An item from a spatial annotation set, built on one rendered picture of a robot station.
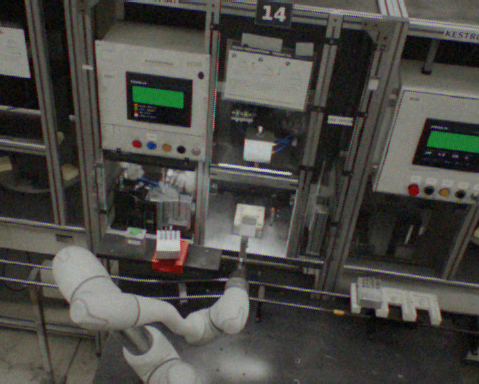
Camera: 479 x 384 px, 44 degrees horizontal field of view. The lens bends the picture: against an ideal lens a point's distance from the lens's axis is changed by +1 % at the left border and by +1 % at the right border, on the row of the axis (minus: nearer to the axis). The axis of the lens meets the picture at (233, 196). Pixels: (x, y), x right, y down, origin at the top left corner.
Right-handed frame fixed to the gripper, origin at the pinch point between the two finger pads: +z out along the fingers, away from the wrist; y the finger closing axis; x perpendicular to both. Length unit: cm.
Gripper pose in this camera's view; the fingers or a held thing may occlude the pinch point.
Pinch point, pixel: (243, 248)
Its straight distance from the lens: 238.8
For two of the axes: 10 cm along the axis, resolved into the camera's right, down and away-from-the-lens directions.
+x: -9.9, -1.3, 0.5
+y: 0.8, -7.9, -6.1
